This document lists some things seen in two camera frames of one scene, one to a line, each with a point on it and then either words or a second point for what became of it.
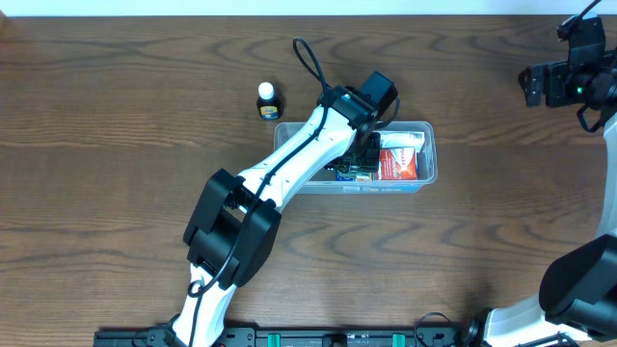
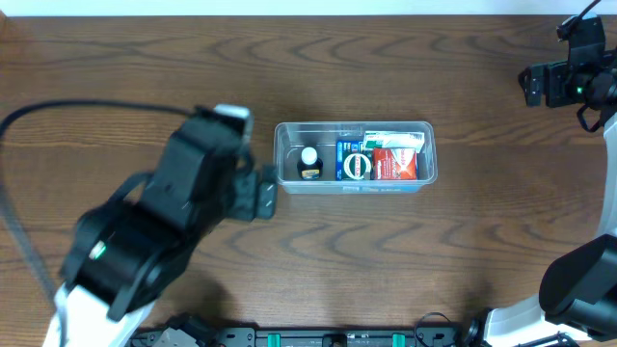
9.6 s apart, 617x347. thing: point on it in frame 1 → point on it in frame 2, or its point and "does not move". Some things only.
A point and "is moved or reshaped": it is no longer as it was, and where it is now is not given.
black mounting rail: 294,337 does not move
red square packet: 397,164 does not move
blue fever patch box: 353,178 is moved or reshaped
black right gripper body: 567,88 does not move
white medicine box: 401,139 does not move
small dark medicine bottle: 267,104 is moved or reshaped
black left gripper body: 367,155 → 234,216
